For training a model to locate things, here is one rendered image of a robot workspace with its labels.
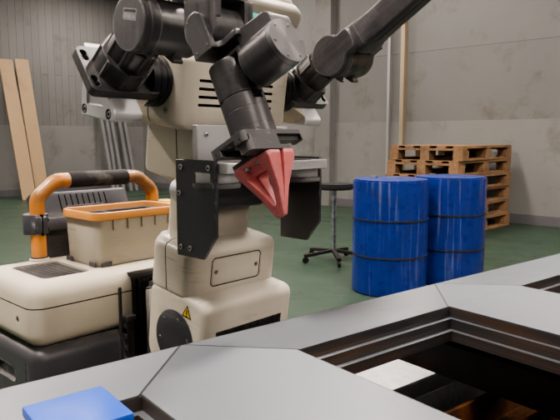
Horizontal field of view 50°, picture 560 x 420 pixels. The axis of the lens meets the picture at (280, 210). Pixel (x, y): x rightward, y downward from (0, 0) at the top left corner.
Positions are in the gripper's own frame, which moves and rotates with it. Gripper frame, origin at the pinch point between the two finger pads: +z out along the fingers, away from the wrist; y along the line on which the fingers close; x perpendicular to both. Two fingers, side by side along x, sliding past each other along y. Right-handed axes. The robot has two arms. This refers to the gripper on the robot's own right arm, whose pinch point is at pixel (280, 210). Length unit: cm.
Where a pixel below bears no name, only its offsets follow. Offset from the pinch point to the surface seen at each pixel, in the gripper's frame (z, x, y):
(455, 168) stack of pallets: -87, 245, 547
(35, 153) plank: -416, 915, 424
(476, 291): 17.3, -3.7, 30.4
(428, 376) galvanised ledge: 28.8, 13.3, 35.8
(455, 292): 16.6, -2.1, 27.4
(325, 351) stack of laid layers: 17.2, -1.4, -1.9
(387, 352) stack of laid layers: 19.9, -2.9, 6.5
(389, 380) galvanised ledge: 27.0, 16.6, 29.6
